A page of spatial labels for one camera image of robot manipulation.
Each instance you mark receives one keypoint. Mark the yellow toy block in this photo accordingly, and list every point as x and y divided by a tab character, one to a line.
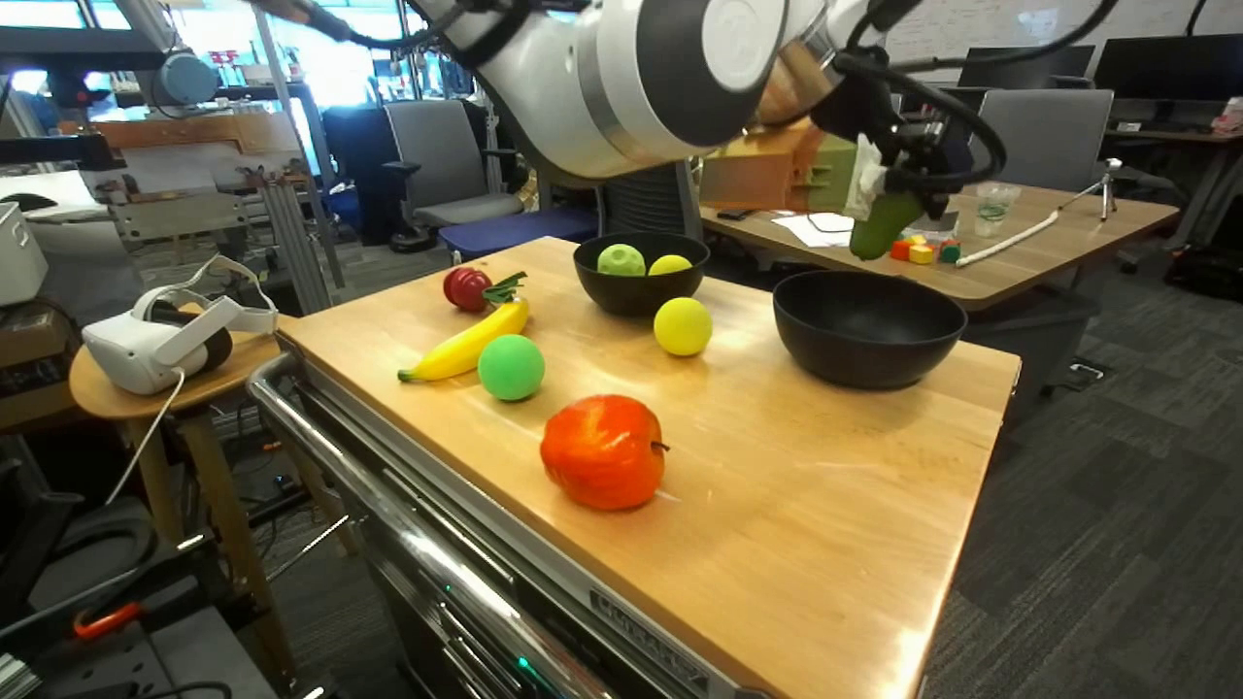
921	253

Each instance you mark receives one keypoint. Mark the white box device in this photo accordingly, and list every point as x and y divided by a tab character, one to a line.
21	253

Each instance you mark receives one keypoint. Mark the green toy ball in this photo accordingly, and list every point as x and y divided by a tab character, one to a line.
511	366

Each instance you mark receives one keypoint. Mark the grey office chair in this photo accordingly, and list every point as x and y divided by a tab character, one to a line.
449	157
1051	137

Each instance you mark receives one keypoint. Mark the clear plastic container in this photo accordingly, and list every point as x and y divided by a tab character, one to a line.
997	205

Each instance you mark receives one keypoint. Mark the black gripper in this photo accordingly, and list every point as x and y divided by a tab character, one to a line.
914	139

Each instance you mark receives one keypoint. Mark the red toy block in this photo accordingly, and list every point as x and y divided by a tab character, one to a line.
899	249

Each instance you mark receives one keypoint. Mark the round wooden stool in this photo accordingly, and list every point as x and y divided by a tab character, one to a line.
228	389

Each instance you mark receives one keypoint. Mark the yellow toy ball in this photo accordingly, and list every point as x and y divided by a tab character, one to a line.
671	265
680	326

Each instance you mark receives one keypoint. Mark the white VR headset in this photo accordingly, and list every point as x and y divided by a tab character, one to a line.
158	344

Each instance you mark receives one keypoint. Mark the wooden office desk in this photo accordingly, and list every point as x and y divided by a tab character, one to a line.
1073	233

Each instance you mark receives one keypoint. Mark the white cart cabinet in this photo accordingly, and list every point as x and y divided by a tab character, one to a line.
466	605

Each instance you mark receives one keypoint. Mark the red toy radish green leaves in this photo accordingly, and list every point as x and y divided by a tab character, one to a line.
466	287

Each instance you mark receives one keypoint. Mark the yellow toy banana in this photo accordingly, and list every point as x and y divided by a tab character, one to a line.
466	345

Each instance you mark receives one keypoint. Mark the white stick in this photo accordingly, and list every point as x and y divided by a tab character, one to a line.
1024	239

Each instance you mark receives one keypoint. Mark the green toy block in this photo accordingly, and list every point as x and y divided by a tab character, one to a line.
949	253

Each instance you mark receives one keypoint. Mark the black computer monitor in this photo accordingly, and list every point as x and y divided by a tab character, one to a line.
1170	68
1035	68

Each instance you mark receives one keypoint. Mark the light green dimpled ball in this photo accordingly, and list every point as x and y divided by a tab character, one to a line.
619	260

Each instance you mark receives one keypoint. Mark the black bowl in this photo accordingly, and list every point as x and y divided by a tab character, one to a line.
644	297
864	344

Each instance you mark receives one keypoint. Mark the white paper sheet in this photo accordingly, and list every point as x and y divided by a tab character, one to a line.
818	230

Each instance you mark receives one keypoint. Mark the red toy bell pepper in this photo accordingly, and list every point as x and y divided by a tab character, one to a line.
605	453

